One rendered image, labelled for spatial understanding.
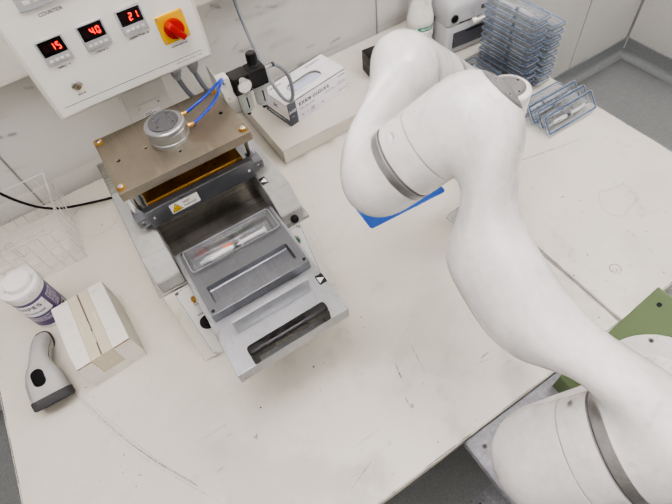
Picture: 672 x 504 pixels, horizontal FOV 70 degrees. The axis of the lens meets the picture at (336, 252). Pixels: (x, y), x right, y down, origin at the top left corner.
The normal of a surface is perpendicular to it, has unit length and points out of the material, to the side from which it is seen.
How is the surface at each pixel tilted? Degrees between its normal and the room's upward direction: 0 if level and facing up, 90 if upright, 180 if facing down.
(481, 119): 42
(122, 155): 0
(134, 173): 0
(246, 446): 0
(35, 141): 90
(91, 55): 90
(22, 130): 90
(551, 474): 47
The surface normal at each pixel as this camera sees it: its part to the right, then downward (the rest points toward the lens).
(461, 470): -0.10, -0.57
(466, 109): -0.50, 0.07
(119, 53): 0.53, 0.67
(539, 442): -0.73, -0.43
